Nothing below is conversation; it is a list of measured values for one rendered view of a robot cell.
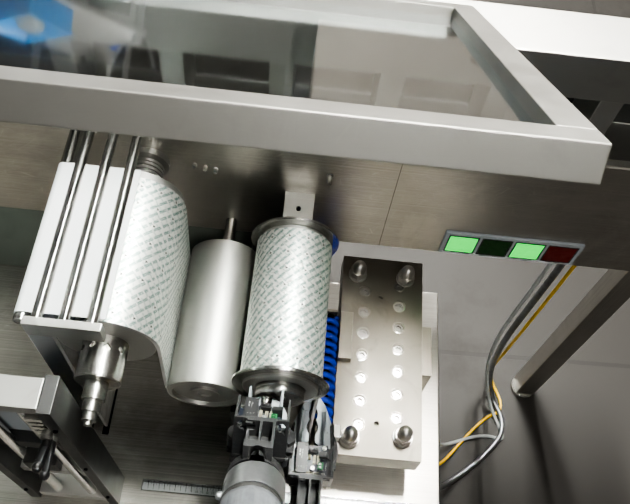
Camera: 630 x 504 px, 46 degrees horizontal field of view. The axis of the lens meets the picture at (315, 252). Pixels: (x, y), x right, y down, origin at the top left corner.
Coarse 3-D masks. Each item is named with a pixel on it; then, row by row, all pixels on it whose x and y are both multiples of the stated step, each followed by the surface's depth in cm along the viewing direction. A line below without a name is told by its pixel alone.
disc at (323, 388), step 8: (248, 368) 108; (256, 368) 107; (264, 368) 107; (272, 368) 107; (280, 368) 107; (288, 368) 107; (296, 368) 107; (232, 376) 112; (240, 376) 110; (304, 376) 108; (312, 376) 108; (240, 384) 113; (320, 384) 111; (320, 392) 114; (312, 400) 117
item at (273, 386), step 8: (256, 384) 112; (264, 384) 110; (272, 384) 109; (280, 384) 109; (288, 384) 109; (296, 384) 110; (256, 392) 111; (264, 392) 110; (272, 392) 109; (280, 392) 109; (288, 392) 109; (296, 392) 110; (304, 392) 112; (288, 400) 113; (296, 400) 112
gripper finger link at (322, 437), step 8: (320, 400) 128; (320, 408) 127; (320, 416) 126; (328, 416) 126; (320, 424) 126; (328, 424) 126; (320, 432) 125; (328, 432) 125; (320, 440) 124; (328, 440) 124; (328, 448) 124
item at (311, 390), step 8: (264, 232) 123; (248, 376) 110; (256, 376) 109; (264, 376) 108; (272, 376) 108; (280, 376) 108; (288, 376) 108; (296, 376) 108; (248, 384) 112; (304, 384) 110; (312, 384) 110; (248, 392) 115; (312, 392) 113; (304, 400) 116
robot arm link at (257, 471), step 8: (240, 464) 88; (248, 464) 88; (256, 464) 88; (264, 464) 88; (232, 472) 88; (240, 472) 87; (248, 472) 87; (256, 472) 87; (264, 472) 87; (272, 472) 88; (224, 480) 89; (232, 480) 86; (240, 480) 86; (248, 480) 85; (256, 480) 85; (264, 480) 86; (272, 480) 87; (280, 480) 88; (224, 488) 87; (272, 488) 91; (280, 488) 87; (216, 496) 87; (280, 496) 86
